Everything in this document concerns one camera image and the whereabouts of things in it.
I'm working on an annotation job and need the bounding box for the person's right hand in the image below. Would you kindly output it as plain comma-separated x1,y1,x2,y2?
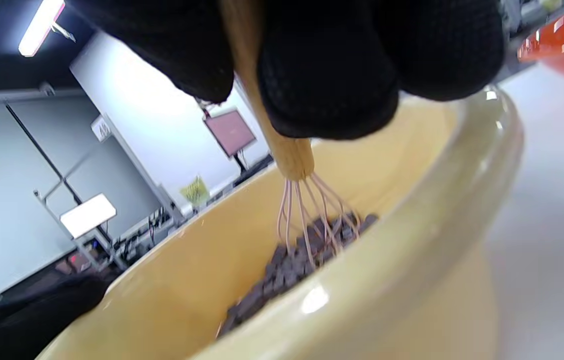
64,0,506,141

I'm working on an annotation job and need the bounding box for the person's left hand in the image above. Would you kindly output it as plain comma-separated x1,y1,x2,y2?
0,274,110,360

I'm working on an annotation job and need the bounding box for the pink whisk wooden handle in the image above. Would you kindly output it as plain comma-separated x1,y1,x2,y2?
219,0,362,268

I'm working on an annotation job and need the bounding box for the yellow plastic basin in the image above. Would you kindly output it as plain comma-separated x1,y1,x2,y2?
37,85,525,360

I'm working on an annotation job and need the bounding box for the pile of grey toy blocks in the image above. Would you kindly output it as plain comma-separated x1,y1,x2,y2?
217,212,380,338

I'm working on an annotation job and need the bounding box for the brown top side table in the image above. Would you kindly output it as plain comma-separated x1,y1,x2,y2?
34,190,127,271

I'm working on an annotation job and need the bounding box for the computer monitor red screen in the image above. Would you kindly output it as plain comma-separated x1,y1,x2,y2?
203,109,257,160

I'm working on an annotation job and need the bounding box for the yellow paper sign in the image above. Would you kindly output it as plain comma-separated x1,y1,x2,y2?
180,176,211,207

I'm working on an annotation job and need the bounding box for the white number sign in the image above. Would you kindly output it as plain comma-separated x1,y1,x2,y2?
91,116,112,143

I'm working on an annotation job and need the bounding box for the ceiling light strip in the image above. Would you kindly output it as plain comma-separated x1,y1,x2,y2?
18,0,66,57

